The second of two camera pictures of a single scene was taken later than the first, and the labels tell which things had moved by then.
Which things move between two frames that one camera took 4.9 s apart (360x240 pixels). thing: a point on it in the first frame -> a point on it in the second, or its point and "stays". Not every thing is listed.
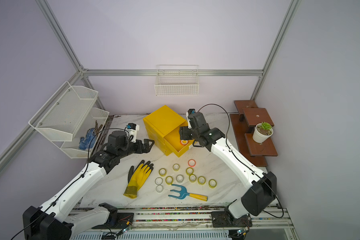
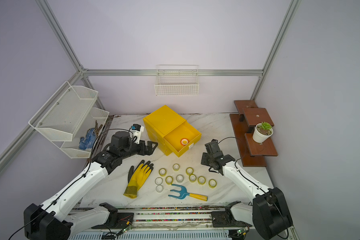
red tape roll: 184,142 stays
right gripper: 186,133 -> 204,161
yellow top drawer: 172,141 stays
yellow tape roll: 176,167 stays
